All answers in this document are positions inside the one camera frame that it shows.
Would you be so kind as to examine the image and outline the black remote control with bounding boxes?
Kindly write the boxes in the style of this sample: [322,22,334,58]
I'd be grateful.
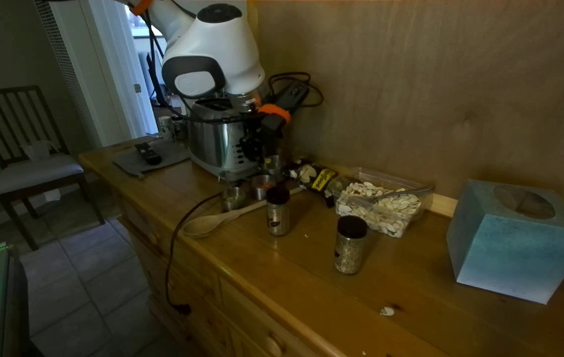
[133,141,165,167]

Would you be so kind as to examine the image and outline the wooden spoon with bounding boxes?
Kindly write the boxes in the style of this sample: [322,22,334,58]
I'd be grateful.
[181,196,270,240]

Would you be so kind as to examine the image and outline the blue tissue box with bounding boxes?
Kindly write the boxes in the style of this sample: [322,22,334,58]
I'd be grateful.
[445,179,564,306]

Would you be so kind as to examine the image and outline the black power cable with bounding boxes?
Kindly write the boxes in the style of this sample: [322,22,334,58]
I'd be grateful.
[163,189,229,317]

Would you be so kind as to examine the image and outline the silver toaster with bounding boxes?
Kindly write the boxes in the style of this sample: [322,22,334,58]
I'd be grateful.
[185,97,264,183]

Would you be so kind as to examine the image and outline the wooden back panel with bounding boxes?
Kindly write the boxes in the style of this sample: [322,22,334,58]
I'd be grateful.
[255,0,564,234]

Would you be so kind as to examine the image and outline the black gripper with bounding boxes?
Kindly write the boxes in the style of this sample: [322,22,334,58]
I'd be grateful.
[241,109,290,191]

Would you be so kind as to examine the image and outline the dark wooden chair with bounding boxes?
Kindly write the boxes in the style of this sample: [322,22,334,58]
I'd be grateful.
[0,85,106,250]

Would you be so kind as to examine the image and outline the grey cutting board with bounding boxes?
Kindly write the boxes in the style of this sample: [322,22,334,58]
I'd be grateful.
[110,139,191,179]

